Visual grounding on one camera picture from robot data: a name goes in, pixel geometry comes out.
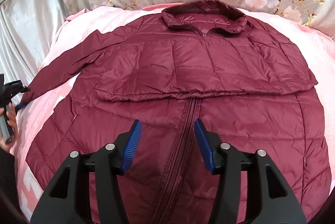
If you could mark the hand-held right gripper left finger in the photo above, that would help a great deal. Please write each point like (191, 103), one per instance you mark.
(132, 147)

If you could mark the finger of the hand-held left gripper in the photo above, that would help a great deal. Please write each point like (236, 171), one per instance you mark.
(22, 105)

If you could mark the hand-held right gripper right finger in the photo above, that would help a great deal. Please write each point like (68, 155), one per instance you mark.
(204, 147)

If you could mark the maroon puffer jacket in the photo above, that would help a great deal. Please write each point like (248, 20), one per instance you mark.
(167, 69)

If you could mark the person's left hand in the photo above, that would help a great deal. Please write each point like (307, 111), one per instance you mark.
(13, 122)

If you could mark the silver satin cloth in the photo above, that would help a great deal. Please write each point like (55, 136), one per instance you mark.
(26, 30)

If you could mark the pink plush blanket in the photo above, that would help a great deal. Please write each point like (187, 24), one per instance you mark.
(78, 22)

